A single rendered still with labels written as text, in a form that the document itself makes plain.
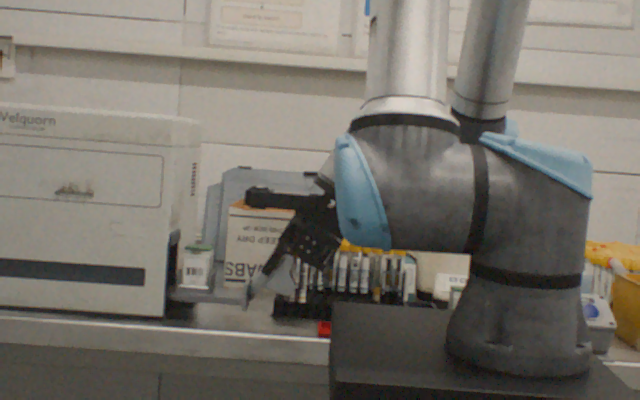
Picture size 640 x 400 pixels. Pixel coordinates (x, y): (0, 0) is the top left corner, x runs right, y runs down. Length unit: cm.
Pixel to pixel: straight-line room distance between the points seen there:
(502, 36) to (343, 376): 48
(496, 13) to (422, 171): 30
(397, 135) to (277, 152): 102
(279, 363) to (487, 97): 47
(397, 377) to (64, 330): 57
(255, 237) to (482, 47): 62
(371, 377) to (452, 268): 73
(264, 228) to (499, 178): 73
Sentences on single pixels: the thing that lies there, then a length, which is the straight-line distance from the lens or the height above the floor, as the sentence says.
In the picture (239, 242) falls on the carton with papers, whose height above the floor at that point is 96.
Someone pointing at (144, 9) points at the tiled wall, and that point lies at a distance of 188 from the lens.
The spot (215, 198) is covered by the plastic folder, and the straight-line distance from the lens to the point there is 183.
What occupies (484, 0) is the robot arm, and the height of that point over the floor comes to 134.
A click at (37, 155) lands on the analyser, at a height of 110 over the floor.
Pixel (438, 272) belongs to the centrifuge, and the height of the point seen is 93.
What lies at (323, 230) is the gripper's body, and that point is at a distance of 120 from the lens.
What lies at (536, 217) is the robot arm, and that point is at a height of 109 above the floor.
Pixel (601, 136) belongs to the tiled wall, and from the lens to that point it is 192.
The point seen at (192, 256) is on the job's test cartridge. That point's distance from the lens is 122.
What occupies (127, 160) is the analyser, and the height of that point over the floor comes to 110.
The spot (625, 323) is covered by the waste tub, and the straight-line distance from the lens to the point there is 139.
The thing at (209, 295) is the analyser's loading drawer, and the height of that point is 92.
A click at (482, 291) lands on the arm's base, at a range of 86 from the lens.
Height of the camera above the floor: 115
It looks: 3 degrees down
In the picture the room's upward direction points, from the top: 4 degrees clockwise
